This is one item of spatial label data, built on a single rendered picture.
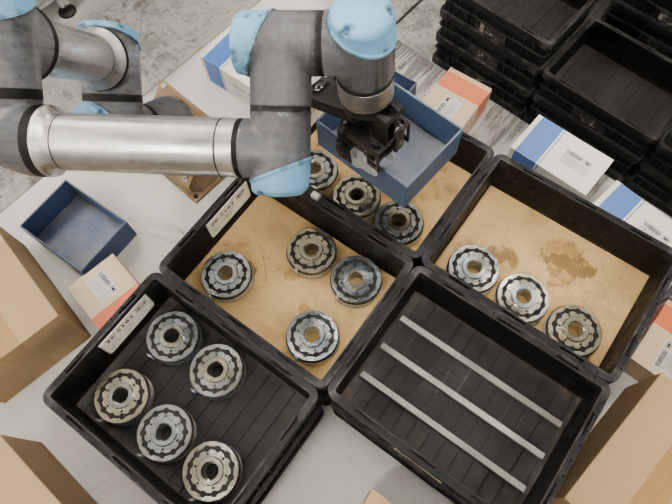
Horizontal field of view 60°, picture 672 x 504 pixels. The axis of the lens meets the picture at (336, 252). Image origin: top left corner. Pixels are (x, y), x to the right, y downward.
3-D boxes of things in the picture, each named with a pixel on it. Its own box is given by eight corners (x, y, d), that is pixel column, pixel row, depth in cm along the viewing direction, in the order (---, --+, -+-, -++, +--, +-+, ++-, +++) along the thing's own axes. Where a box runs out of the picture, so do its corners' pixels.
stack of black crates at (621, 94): (514, 134, 213) (541, 71, 182) (560, 84, 221) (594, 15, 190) (610, 198, 202) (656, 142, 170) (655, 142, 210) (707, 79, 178)
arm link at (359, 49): (323, -20, 66) (399, -20, 65) (331, 46, 76) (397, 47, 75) (317, 37, 63) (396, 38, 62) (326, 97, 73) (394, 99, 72)
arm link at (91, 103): (121, 157, 130) (67, 161, 119) (117, 95, 127) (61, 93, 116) (160, 160, 125) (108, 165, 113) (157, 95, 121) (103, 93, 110)
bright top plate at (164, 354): (136, 337, 114) (135, 337, 113) (175, 301, 116) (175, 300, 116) (169, 373, 111) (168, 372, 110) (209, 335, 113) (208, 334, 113)
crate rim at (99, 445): (44, 400, 104) (37, 398, 102) (158, 272, 113) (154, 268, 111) (212, 548, 94) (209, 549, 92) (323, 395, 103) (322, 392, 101)
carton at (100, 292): (81, 299, 134) (66, 288, 127) (124, 265, 137) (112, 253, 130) (121, 349, 129) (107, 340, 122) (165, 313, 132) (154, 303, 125)
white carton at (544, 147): (501, 167, 144) (510, 147, 136) (528, 135, 147) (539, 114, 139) (572, 214, 138) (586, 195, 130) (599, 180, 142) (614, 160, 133)
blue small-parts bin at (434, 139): (317, 143, 105) (315, 120, 99) (371, 92, 109) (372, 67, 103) (403, 208, 100) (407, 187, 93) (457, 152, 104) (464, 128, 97)
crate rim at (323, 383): (158, 272, 113) (154, 268, 111) (255, 163, 122) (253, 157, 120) (323, 394, 103) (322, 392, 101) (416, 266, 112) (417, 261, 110)
